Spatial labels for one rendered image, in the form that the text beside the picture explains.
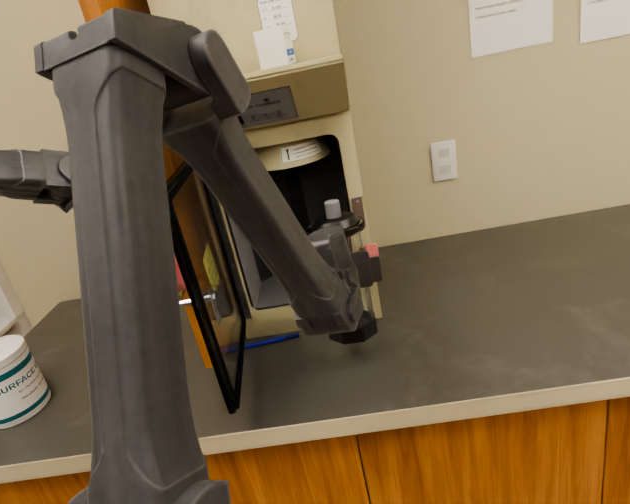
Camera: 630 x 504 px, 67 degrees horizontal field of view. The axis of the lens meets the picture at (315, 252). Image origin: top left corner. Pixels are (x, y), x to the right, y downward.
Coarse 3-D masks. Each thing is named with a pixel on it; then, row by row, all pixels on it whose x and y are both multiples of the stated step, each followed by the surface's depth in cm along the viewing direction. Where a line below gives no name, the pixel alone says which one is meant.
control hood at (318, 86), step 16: (304, 64) 76; (320, 64) 77; (336, 64) 77; (256, 80) 78; (272, 80) 78; (288, 80) 79; (304, 80) 79; (320, 80) 80; (336, 80) 80; (304, 96) 83; (320, 96) 83; (336, 96) 84; (304, 112) 87; (320, 112) 87; (336, 112) 88; (256, 128) 90
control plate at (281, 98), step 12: (252, 96) 81; (264, 96) 81; (276, 96) 82; (288, 96) 82; (252, 108) 84; (264, 108) 84; (276, 108) 85; (288, 108) 85; (252, 120) 87; (264, 120) 87; (276, 120) 88
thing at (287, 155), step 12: (276, 144) 96; (288, 144) 96; (300, 144) 97; (312, 144) 98; (324, 144) 102; (264, 156) 98; (276, 156) 97; (288, 156) 96; (300, 156) 96; (312, 156) 97; (324, 156) 99; (276, 168) 97; (288, 168) 96
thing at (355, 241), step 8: (360, 224) 85; (360, 232) 87; (352, 240) 85; (360, 240) 87; (352, 248) 85; (360, 248) 87; (360, 288) 88; (368, 288) 90; (368, 296) 90; (368, 304) 90; (368, 312) 90; (360, 320) 89; (368, 320) 90
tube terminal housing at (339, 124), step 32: (160, 0) 83; (192, 0) 83; (224, 0) 83; (320, 0) 83; (224, 32) 85; (320, 32) 85; (256, 64) 87; (288, 128) 92; (320, 128) 92; (352, 160) 94; (352, 192) 97; (256, 320) 109; (288, 320) 109
